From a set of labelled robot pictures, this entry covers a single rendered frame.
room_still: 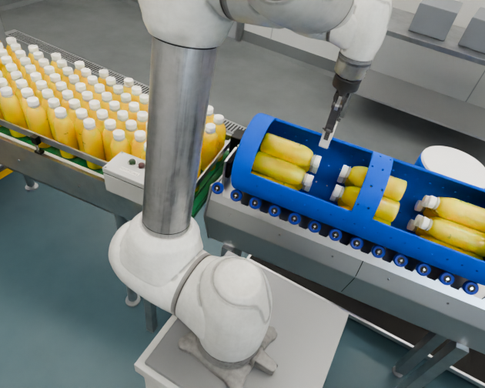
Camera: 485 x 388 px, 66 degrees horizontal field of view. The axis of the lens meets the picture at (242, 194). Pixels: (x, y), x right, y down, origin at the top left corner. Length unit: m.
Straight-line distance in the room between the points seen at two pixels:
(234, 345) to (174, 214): 0.29
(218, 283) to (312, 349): 0.37
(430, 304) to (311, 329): 0.55
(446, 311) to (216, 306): 0.93
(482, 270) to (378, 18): 0.77
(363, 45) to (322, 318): 0.70
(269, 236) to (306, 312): 0.42
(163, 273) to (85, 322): 1.42
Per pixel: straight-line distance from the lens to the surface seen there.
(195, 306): 0.77
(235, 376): 0.92
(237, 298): 0.72
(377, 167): 1.21
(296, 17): 0.48
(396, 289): 1.42
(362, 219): 1.20
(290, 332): 1.01
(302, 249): 1.37
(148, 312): 1.92
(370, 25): 1.02
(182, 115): 0.61
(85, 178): 1.56
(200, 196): 1.42
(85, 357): 2.10
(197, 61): 0.59
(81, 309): 2.22
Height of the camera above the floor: 1.90
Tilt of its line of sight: 44 degrees down
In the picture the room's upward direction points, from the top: 10 degrees clockwise
